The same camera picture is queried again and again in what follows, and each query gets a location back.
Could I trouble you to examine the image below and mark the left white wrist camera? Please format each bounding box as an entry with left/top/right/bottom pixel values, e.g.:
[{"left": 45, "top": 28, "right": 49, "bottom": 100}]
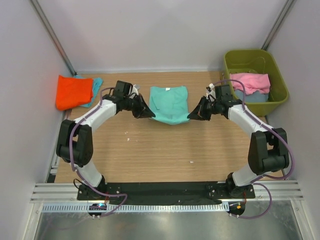
[{"left": 130, "top": 84, "right": 140, "bottom": 98}]

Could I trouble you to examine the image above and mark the light blue folded t shirt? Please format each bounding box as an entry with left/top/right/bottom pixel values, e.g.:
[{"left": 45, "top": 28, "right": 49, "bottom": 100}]
[{"left": 74, "top": 75, "right": 103, "bottom": 108}]

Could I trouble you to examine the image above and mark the purple cable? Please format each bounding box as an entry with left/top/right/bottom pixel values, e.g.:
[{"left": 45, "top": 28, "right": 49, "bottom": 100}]
[
  {"left": 212, "top": 79, "right": 296, "bottom": 221},
  {"left": 70, "top": 87, "right": 128, "bottom": 217}
]

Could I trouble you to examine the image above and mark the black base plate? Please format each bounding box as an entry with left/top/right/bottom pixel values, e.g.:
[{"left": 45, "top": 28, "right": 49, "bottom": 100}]
[{"left": 76, "top": 181, "right": 256, "bottom": 201}]

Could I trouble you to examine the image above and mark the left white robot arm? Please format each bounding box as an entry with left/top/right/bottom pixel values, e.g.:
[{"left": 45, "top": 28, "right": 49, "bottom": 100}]
[{"left": 56, "top": 80, "right": 156, "bottom": 200}]

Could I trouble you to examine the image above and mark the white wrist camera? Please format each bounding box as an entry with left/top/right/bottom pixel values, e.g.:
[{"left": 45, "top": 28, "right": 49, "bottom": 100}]
[
  {"left": 206, "top": 83, "right": 216, "bottom": 102},
  {"left": 130, "top": 84, "right": 140, "bottom": 98}
]

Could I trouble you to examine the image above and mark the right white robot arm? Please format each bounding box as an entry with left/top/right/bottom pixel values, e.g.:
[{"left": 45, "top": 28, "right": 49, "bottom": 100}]
[{"left": 188, "top": 84, "right": 290, "bottom": 198}]

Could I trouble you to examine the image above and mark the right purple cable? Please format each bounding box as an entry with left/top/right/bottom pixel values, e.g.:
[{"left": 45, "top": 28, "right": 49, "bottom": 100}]
[{"left": 212, "top": 79, "right": 296, "bottom": 221}]

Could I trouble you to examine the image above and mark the grey blue t shirt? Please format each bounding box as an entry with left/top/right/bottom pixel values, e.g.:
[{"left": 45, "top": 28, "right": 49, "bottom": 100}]
[{"left": 234, "top": 89, "right": 269, "bottom": 103}]

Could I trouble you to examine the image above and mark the slotted cable duct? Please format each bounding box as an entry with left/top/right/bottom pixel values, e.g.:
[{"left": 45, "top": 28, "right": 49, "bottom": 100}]
[{"left": 41, "top": 202, "right": 229, "bottom": 214}]

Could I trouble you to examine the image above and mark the pink t shirt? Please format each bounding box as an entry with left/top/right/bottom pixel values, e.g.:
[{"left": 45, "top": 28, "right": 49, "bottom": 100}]
[{"left": 229, "top": 73, "right": 271, "bottom": 95}]

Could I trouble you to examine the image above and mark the orange folded t shirt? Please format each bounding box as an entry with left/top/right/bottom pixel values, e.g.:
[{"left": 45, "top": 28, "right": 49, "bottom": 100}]
[{"left": 55, "top": 75, "right": 94, "bottom": 111}]

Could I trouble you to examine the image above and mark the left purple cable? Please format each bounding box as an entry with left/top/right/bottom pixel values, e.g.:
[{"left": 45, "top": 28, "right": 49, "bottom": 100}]
[{"left": 70, "top": 87, "right": 128, "bottom": 217}]

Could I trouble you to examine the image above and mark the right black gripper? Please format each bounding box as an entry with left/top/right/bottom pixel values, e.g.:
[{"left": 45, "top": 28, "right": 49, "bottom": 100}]
[{"left": 187, "top": 96, "right": 221, "bottom": 122}]

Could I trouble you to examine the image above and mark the olive green plastic bin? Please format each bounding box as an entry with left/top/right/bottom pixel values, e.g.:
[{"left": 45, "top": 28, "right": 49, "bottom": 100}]
[{"left": 223, "top": 49, "right": 289, "bottom": 117}]

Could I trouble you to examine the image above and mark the teal t shirt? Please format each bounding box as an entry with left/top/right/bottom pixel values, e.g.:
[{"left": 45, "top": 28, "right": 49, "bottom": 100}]
[{"left": 149, "top": 85, "right": 189, "bottom": 125}]

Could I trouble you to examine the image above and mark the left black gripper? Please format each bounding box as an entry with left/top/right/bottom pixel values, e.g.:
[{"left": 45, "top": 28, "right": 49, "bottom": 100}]
[{"left": 123, "top": 93, "right": 155, "bottom": 119}]

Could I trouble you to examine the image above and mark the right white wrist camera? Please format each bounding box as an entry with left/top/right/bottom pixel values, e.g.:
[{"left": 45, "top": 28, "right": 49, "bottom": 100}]
[{"left": 206, "top": 83, "right": 216, "bottom": 102}]

